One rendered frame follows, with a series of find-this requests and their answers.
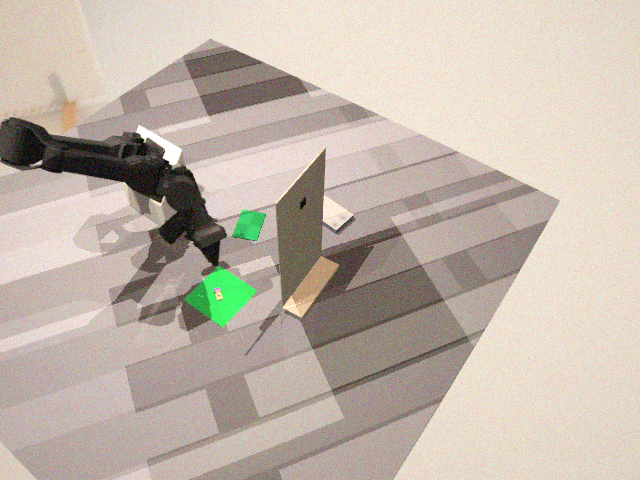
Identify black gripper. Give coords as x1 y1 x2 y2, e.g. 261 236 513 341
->
180 193 227 267

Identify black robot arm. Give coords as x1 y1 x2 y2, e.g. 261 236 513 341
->
0 117 200 245

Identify beige panel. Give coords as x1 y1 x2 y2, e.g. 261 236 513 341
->
275 147 339 320

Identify green square marker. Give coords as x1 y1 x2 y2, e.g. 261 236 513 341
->
184 266 257 327

